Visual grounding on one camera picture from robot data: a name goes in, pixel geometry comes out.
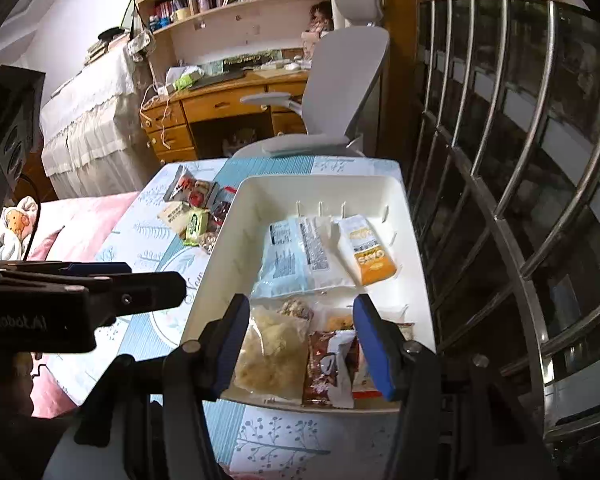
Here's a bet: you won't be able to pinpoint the beige barcode snack packet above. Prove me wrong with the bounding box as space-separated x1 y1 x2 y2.
158 202 193 237

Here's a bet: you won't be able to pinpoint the metal window security bars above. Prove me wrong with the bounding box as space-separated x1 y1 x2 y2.
407 0 600 442

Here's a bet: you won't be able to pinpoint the yellow green snack packet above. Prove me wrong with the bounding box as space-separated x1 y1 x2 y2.
184 208 209 246

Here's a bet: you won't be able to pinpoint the wooden bookshelf with books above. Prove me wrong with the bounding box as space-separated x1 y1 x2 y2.
135 0 328 84

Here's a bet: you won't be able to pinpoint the clear nut mix snack bag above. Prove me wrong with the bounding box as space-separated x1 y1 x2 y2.
276 298 314 322

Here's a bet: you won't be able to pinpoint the wooden desk with drawers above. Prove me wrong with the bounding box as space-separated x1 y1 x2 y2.
140 70 309 165

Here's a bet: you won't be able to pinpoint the lace covered cabinet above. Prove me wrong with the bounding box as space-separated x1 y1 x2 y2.
41 46 159 200

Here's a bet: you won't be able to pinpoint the white plastic storage bin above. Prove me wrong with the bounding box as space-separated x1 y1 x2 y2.
179 173 438 413

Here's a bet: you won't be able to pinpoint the brown white chocolate snack packet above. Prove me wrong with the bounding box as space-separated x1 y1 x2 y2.
302 330 355 410

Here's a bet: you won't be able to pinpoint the clear bag pale crumbly snack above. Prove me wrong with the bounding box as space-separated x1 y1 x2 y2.
234 306 310 404

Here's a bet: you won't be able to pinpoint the large clear yellow-cake snack bag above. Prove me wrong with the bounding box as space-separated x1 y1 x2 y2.
251 216 355 299

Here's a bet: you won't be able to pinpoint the grey office chair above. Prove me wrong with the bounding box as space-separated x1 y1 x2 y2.
234 0 390 158

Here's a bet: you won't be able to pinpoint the white orange oat bar packet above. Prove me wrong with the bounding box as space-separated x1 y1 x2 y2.
338 214 396 286

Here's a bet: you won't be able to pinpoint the pink bed cover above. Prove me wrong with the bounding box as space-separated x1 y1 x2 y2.
0 192 137 262

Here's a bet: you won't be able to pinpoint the red-striped clear dark snack bag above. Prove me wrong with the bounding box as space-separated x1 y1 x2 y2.
208 185 237 230

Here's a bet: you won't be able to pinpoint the teal striped patterned tablecloth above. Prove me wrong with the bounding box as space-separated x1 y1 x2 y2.
43 156 401 479

